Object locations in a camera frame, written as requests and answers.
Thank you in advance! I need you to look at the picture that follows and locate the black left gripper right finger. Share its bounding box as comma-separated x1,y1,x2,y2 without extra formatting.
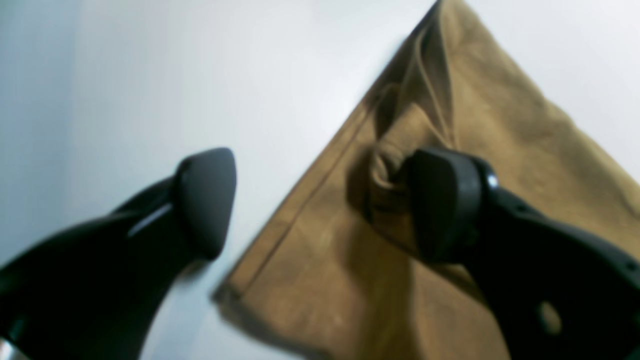
407,148,640,360

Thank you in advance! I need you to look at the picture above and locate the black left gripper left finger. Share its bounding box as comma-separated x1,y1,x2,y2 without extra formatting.
0,147,237,360

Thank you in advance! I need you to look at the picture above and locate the brown t-shirt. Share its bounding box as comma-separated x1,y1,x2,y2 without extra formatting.
214,0,639,360

